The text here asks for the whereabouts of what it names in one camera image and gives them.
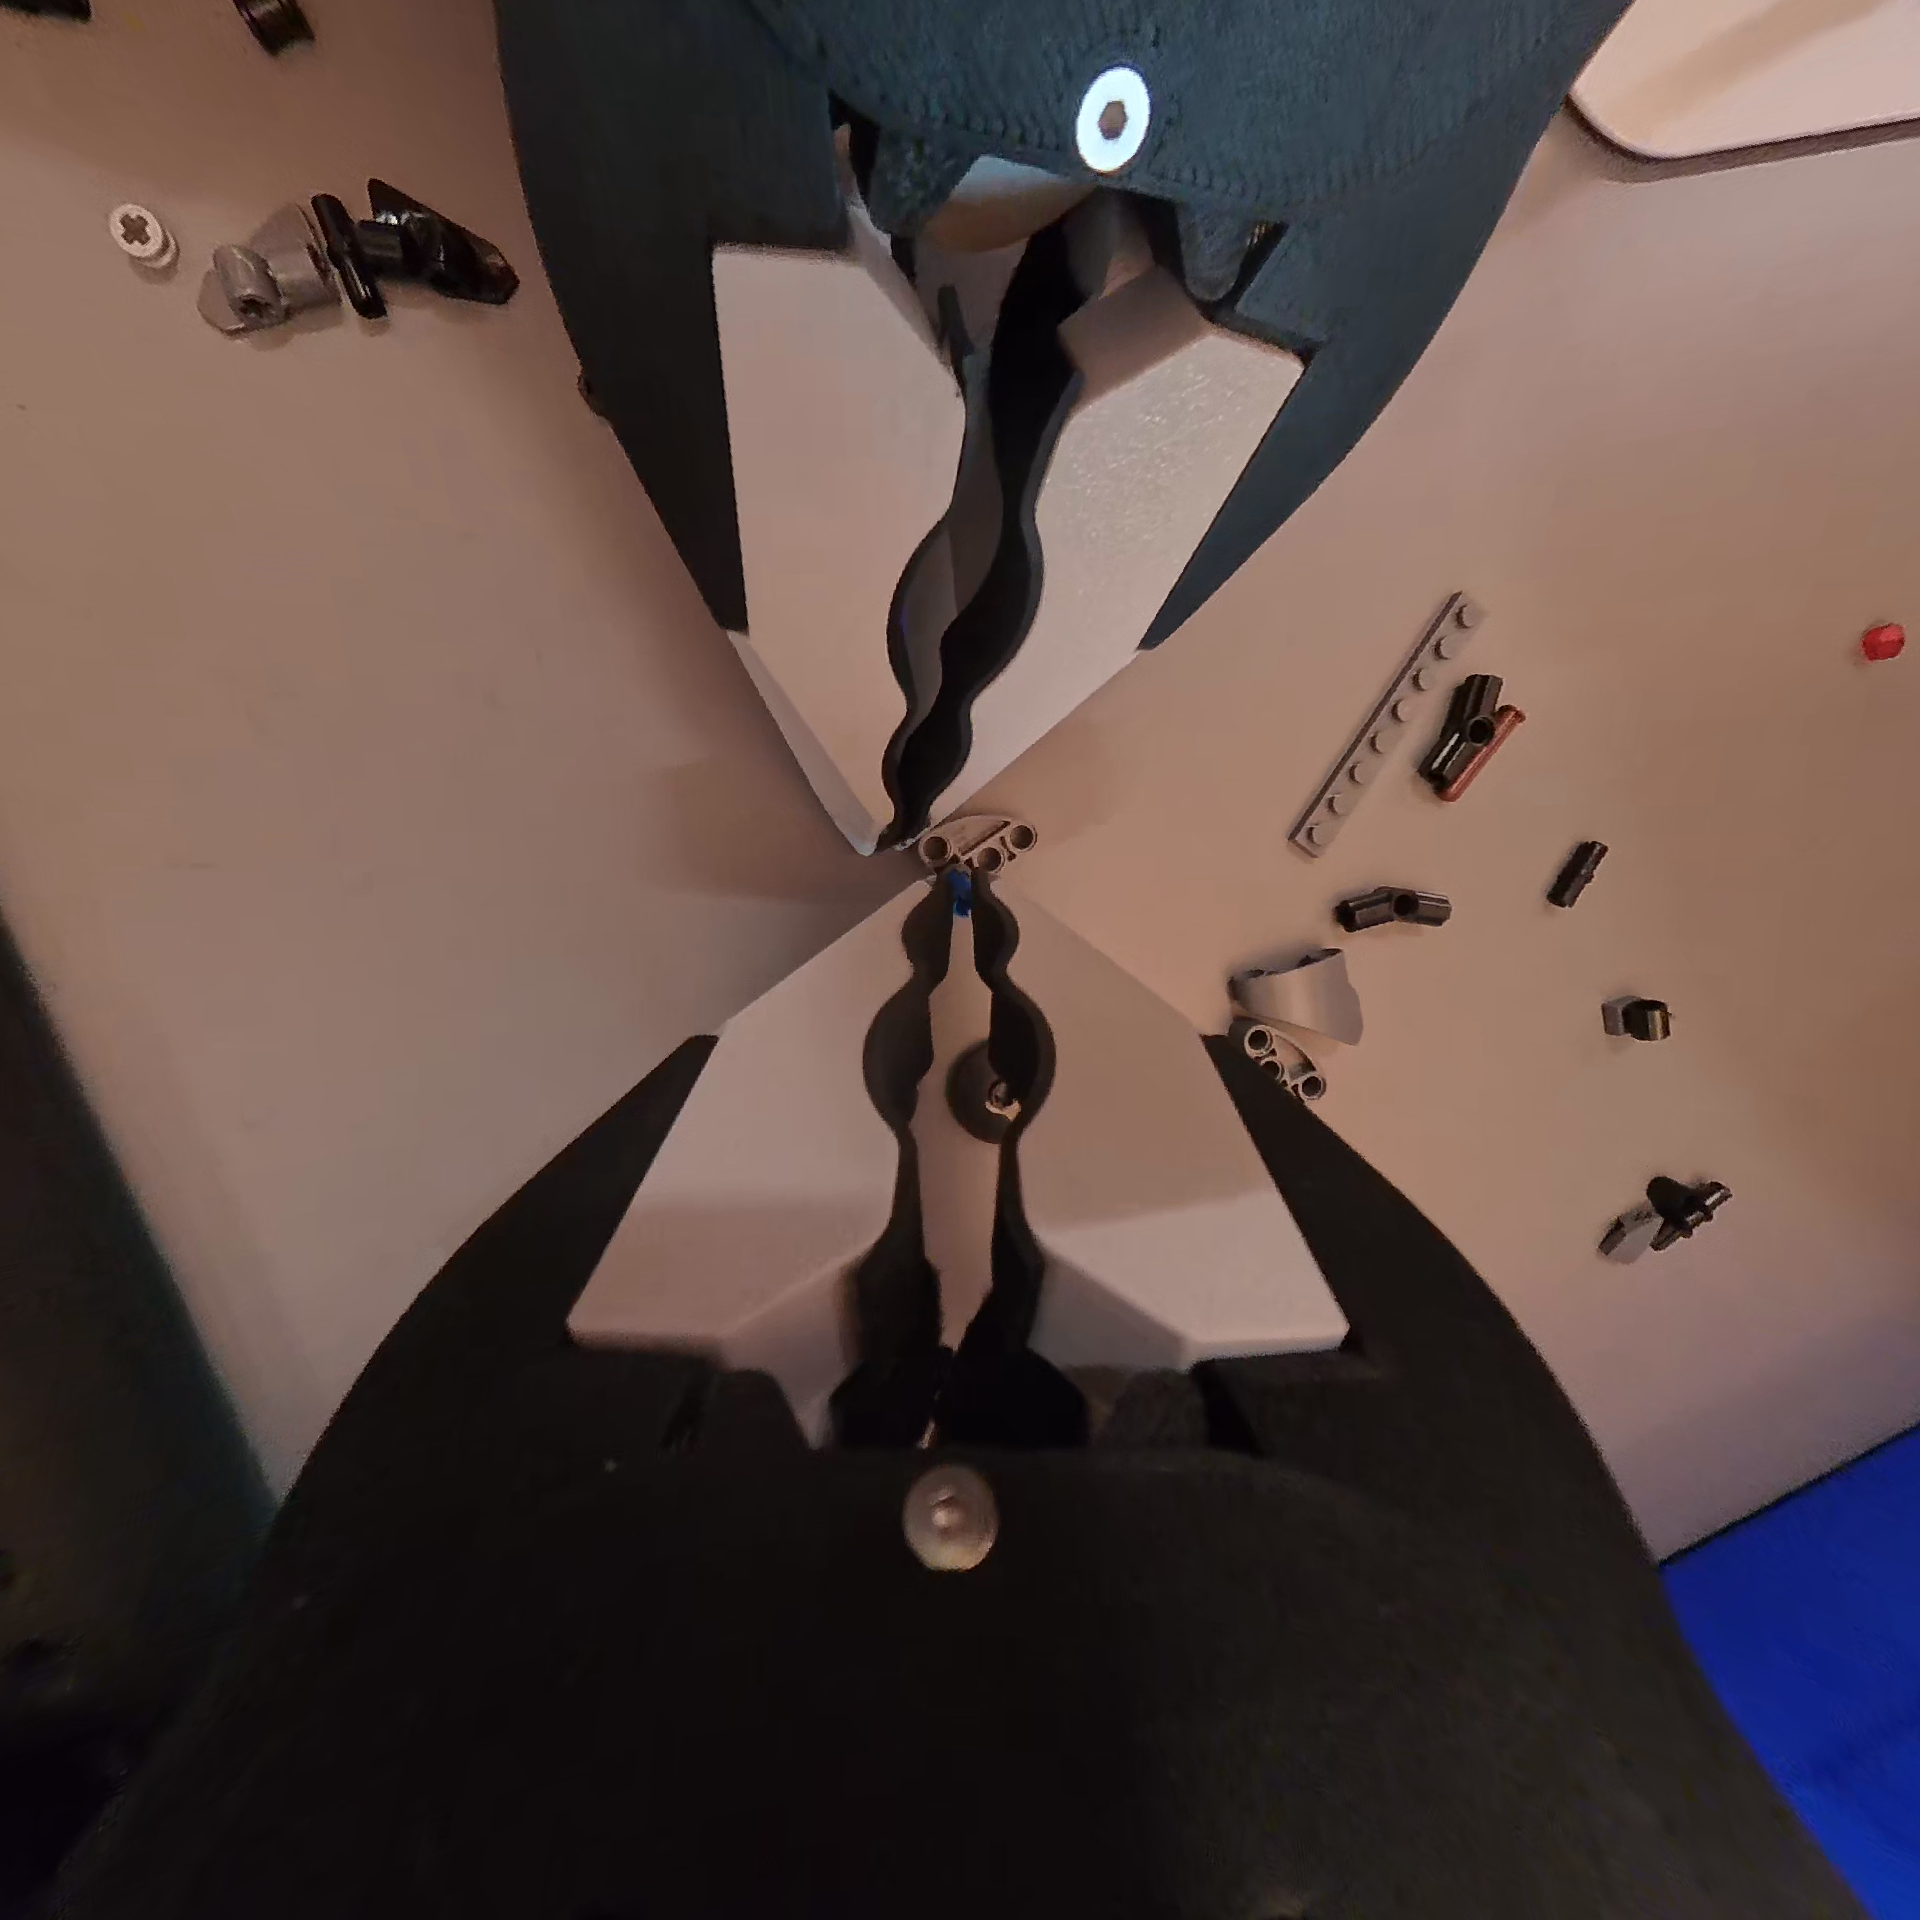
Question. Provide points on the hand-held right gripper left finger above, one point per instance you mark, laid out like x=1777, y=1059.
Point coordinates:
x=749, y=1185

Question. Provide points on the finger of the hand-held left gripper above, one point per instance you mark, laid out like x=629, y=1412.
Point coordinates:
x=1154, y=451
x=826, y=451

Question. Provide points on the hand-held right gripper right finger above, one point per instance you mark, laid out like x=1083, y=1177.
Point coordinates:
x=1170, y=1201

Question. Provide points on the grey triangular lego beam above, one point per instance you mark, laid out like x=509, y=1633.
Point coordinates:
x=1276, y=1059
x=983, y=844

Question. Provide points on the grey curved lego panel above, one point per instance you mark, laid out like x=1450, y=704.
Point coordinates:
x=1305, y=990

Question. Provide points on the long grey lego plate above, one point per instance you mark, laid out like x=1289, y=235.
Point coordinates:
x=1388, y=723

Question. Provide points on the black angled lego connector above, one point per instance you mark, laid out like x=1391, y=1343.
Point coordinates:
x=1388, y=909

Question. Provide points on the black lego axle connector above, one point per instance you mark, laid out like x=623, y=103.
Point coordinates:
x=1463, y=728

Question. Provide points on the black lego wedge piece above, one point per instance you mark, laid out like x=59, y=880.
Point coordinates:
x=434, y=248

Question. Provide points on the reddish brown lego piece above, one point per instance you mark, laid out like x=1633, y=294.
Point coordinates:
x=1489, y=764

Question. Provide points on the grey and black lego piece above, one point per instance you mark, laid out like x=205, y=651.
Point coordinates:
x=1657, y=1219
x=1635, y=1017

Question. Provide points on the small black lego connector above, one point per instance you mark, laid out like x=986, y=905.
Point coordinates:
x=1578, y=875

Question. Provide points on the grey lego pin connector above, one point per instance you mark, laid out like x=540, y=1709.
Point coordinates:
x=264, y=277

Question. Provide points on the small black lego piece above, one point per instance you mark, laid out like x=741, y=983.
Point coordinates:
x=41, y=8
x=273, y=23

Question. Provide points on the white round lego bush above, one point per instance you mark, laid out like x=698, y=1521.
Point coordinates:
x=143, y=237

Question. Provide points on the small red lego piece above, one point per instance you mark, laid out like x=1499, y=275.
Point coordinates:
x=1882, y=643

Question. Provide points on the white round object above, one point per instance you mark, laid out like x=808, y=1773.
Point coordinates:
x=1755, y=61

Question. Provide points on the blue mat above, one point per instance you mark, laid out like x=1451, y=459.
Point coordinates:
x=1815, y=1681

